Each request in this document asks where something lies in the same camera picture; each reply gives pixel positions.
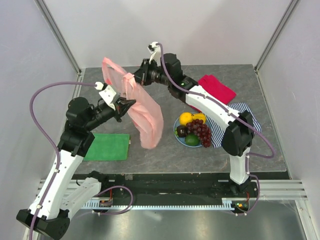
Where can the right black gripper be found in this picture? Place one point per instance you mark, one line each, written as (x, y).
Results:
(141, 74)

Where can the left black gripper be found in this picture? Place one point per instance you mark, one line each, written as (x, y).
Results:
(122, 107)

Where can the pink plastic bag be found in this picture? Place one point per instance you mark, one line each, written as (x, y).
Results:
(146, 114)

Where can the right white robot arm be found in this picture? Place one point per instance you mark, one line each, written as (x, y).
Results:
(237, 126)

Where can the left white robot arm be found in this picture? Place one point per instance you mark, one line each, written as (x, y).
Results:
(51, 212)

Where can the green towel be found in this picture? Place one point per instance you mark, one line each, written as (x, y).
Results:
(108, 147)

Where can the yellow lemon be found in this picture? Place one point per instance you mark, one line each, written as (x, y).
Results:
(185, 118)

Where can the dark mangosteen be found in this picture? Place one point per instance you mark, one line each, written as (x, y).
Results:
(181, 131)

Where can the red folded t-shirt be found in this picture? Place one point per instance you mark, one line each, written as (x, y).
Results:
(215, 88)

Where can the light blue plate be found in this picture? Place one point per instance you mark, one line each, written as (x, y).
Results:
(182, 139)

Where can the green lime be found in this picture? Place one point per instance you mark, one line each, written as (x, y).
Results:
(192, 140)

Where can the purple grape bunch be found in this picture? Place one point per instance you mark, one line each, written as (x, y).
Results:
(200, 129)

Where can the blue white striped cloth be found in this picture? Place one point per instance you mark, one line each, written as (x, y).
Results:
(216, 131)

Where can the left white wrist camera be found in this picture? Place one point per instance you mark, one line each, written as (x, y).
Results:
(110, 96)

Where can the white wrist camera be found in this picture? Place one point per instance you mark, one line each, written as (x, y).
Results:
(155, 52)
(110, 96)

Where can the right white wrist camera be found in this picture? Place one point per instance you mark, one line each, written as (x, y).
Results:
(155, 52)

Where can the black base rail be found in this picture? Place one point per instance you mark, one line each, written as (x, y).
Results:
(211, 185)

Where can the white slotted cable duct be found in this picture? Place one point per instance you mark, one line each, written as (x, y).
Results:
(227, 205)

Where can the left aluminium frame post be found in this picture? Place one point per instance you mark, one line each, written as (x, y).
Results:
(58, 34)

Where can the aluminium frame post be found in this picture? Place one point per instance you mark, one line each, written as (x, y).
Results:
(58, 34)
(276, 33)

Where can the right aluminium frame post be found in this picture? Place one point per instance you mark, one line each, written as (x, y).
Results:
(276, 33)

